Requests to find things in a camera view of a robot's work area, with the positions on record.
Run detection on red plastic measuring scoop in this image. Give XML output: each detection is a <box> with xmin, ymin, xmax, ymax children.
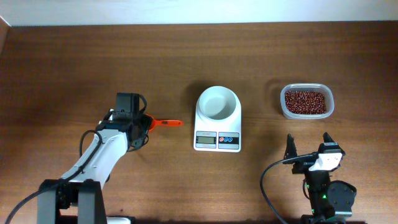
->
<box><xmin>146</xmin><ymin>114</ymin><xmax>184</xmax><ymax>132</ymax></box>

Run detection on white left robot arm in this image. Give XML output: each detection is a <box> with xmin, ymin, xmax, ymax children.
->
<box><xmin>37</xmin><ymin>93</ymin><xmax>149</xmax><ymax>224</ymax></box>

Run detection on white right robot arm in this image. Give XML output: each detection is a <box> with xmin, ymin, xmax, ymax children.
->
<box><xmin>283</xmin><ymin>133</ymin><xmax>357</xmax><ymax>224</ymax></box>

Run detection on white digital kitchen scale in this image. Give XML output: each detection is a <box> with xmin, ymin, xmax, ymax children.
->
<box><xmin>193</xmin><ymin>94</ymin><xmax>242</xmax><ymax>152</ymax></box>

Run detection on red beans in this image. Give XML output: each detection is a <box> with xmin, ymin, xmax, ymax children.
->
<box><xmin>284</xmin><ymin>91</ymin><xmax>326</xmax><ymax>114</ymax></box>

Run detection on clear plastic bean container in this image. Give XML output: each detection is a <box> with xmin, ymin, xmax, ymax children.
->
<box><xmin>280</xmin><ymin>83</ymin><xmax>335</xmax><ymax>119</ymax></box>

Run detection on white round bowl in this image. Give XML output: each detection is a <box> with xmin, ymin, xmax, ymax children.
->
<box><xmin>198</xmin><ymin>86</ymin><xmax>238</xmax><ymax>121</ymax></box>

